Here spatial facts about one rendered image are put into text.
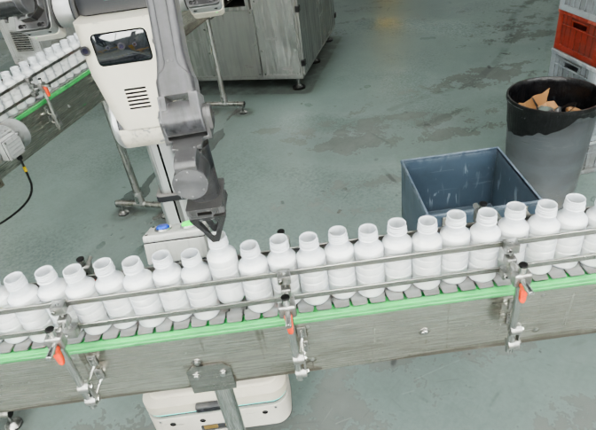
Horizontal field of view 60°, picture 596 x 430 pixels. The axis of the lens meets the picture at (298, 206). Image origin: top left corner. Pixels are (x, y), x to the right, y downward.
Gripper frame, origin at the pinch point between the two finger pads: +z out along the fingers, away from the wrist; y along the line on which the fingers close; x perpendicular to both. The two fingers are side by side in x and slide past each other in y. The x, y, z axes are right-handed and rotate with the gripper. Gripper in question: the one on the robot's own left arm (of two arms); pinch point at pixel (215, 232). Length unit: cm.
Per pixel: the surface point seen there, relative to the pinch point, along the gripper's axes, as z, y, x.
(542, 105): 64, 159, -148
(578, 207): 5, -2, -71
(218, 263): 5.5, -2.8, 0.4
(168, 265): 5.6, -1.2, 10.5
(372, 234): 3.9, -2.3, -30.1
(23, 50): 93, 536, 278
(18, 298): 7.4, -2.6, 41.2
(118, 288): 9.0, -2.0, 21.7
